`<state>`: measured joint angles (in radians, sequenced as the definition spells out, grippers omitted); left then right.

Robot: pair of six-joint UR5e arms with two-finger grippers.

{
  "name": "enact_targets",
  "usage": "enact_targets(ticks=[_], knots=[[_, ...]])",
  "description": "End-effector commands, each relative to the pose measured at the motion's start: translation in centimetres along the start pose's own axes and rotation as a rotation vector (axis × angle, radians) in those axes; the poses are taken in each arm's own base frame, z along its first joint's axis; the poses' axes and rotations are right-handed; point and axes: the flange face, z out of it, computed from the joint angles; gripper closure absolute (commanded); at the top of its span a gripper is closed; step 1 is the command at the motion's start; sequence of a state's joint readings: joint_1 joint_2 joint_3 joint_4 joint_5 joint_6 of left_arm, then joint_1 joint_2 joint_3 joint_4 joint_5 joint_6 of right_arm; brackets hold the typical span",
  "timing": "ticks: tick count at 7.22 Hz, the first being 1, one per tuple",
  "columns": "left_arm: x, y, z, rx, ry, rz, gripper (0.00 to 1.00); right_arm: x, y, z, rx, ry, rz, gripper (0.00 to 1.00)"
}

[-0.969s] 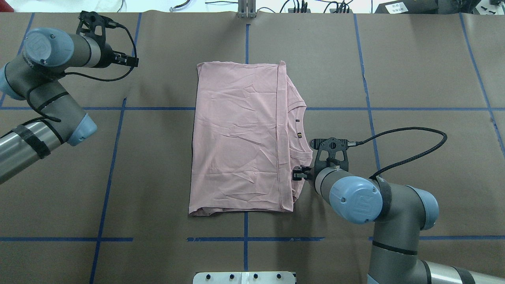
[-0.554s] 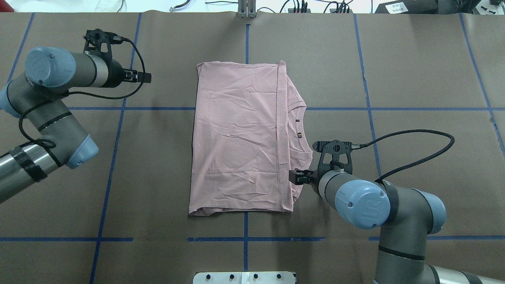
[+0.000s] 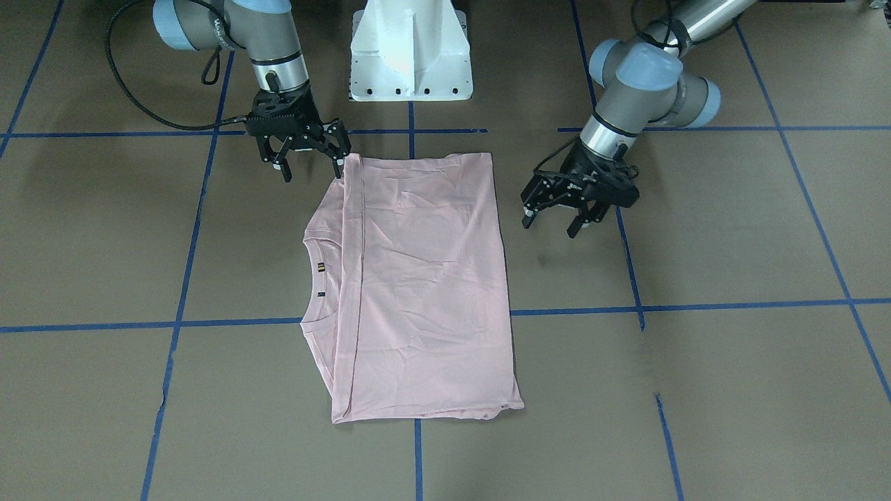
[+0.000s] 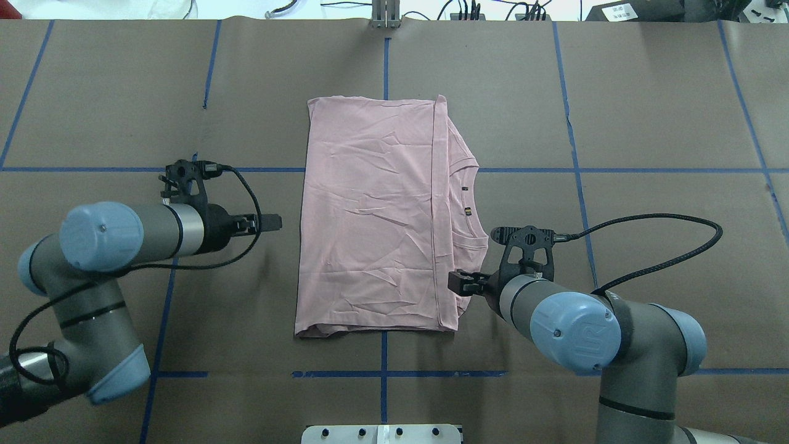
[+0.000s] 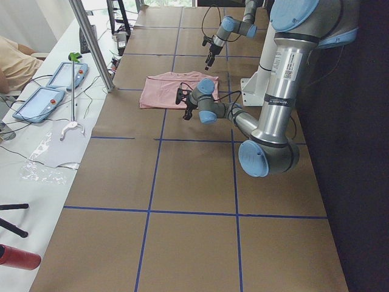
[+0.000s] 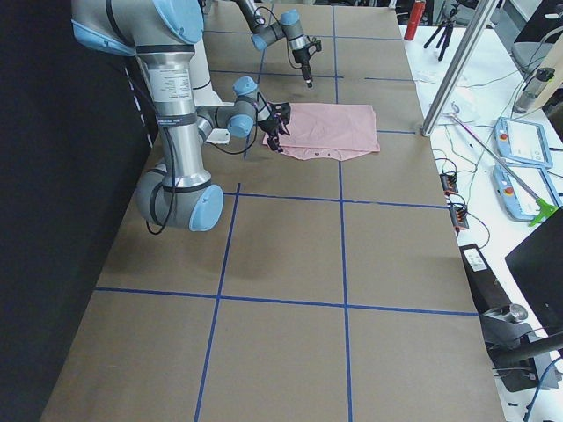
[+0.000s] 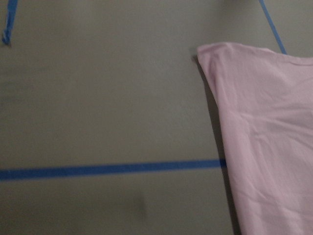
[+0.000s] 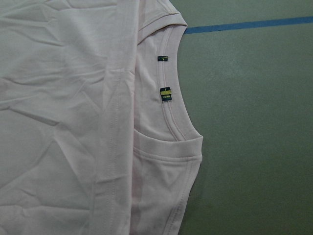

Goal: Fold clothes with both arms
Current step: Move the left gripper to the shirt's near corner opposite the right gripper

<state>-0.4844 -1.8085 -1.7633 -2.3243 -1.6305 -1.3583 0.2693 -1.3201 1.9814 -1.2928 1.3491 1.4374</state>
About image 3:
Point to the white camera post with base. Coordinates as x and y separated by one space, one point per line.
405 51

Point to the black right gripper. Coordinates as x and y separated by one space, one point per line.
336 138

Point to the pink Snoopy t-shirt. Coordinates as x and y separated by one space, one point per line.
409 313

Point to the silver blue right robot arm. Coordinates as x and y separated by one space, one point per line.
264 29

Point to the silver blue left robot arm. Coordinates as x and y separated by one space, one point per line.
645 84

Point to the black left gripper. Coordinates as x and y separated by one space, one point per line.
580 165

